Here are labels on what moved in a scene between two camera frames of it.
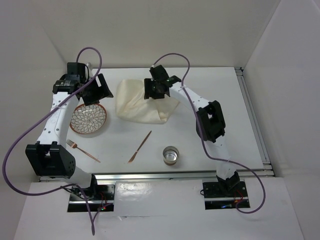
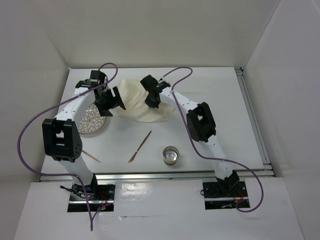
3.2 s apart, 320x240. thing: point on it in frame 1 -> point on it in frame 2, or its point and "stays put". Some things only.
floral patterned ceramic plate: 88,119 stays put
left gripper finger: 89,100 -> 104,111
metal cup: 170,155 stays put
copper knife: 140,146 stays put
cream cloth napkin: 131,104 stays put
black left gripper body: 90,90 -> 106,99
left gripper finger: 103,90 -> 118,98
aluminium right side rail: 254,122 stays put
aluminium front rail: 181,176 stays put
